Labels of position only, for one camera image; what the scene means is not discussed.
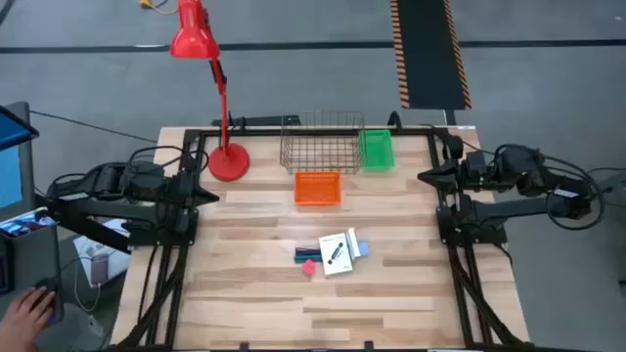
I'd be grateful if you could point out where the black computer mouse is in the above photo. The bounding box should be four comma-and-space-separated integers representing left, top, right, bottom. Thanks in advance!
32, 276, 61, 324

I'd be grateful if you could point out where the black aluminium table frame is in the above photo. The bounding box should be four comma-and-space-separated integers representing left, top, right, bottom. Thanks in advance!
116, 125, 532, 352

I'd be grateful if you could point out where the black bar behind table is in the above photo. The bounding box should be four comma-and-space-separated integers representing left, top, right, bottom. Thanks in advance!
210, 113, 302, 128

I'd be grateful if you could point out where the grey side desk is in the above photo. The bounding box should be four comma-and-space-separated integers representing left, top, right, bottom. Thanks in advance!
0, 207, 66, 352

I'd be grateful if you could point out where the person's hand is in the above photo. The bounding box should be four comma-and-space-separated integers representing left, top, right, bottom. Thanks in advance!
0, 286, 56, 352

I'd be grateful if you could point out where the white paper sheet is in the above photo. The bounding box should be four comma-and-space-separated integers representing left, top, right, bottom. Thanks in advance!
72, 218, 131, 288

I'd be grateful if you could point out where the computer monitor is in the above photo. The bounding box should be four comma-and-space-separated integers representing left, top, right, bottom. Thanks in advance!
0, 101, 40, 221

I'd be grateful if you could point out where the red desk lamp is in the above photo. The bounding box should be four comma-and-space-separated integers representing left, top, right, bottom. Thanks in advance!
169, 0, 251, 183

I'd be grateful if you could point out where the metal wire basket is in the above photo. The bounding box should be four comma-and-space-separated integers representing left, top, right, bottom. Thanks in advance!
279, 110, 367, 176

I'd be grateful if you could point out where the green plastic basket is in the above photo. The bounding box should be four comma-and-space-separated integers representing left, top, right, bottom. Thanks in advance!
358, 128, 396, 173

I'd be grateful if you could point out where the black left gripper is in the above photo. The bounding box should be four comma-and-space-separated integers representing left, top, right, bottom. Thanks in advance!
166, 170, 220, 216

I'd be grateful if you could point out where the white box with tool print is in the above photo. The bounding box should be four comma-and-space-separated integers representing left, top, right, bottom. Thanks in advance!
318, 232, 354, 278

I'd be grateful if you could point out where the white thin cable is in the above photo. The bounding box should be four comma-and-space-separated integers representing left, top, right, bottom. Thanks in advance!
72, 271, 102, 314

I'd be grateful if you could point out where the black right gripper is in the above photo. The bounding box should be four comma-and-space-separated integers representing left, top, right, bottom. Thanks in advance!
418, 159, 493, 194

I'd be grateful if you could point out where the yellow cable with plug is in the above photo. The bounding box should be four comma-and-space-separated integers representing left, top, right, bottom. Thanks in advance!
138, 0, 180, 16

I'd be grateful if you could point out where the black floor cable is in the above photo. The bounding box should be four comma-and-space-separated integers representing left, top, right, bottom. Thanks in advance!
28, 110, 158, 144

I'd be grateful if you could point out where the black orange-striped floor mat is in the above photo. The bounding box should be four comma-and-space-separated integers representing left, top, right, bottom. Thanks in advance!
389, 0, 473, 110

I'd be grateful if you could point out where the orange plastic basket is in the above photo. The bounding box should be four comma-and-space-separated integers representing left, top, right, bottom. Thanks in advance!
293, 170, 342, 207

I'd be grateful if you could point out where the black table cable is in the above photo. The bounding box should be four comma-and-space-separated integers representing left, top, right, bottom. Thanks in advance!
387, 110, 441, 136

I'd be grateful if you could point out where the white label card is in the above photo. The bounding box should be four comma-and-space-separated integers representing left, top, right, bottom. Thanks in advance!
344, 227, 363, 263

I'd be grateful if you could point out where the smartphone with lit screen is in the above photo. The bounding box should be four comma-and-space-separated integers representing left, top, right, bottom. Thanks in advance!
0, 209, 55, 239

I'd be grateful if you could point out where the maroon power bank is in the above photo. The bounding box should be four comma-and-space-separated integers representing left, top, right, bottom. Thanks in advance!
90, 252, 110, 286

